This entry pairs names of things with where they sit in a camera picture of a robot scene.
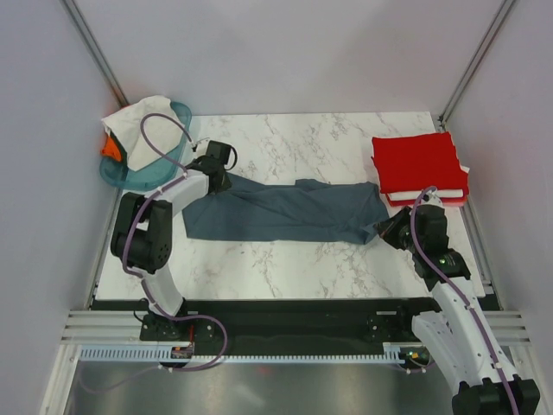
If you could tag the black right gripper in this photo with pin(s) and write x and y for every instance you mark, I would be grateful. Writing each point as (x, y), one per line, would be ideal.
(388, 227)

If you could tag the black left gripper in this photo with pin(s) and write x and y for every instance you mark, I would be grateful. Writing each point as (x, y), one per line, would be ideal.
(226, 185)

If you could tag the grey-blue t-shirt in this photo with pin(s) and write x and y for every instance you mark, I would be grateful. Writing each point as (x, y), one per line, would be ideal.
(305, 211)

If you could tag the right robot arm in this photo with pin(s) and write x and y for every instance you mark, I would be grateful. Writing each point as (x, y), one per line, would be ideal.
(457, 336)

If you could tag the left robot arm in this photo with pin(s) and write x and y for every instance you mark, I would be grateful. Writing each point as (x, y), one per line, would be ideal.
(142, 236)

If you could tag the folded red t-shirt bottom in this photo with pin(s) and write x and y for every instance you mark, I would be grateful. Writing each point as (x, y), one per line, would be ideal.
(449, 197)

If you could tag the folded red t-shirt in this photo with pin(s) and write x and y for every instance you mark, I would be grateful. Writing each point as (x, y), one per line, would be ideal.
(414, 163)
(449, 197)

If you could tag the folded white t-shirt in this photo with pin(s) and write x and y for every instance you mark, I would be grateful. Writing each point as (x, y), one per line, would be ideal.
(402, 184)

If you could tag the teal plastic bin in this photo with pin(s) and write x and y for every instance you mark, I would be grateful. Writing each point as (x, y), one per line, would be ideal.
(157, 173)

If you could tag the dark green t-shirt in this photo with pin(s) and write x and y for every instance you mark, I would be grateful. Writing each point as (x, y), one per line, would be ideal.
(122, 156)

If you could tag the orange t-shirt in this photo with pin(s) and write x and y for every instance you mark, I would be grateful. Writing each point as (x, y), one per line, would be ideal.
(109, 149)

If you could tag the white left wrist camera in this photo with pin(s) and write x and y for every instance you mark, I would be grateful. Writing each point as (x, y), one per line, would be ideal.
(200, 144)

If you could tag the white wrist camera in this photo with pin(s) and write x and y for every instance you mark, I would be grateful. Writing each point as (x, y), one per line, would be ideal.
(431, 199)
(200, 144)

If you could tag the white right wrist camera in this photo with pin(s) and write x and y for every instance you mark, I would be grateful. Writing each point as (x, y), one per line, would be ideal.
(431, 199)

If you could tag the white slotted cable duct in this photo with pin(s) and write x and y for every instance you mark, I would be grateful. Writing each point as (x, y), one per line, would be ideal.
(386, 353)

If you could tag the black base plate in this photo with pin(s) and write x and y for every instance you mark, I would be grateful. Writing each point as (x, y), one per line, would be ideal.
(290, 325)

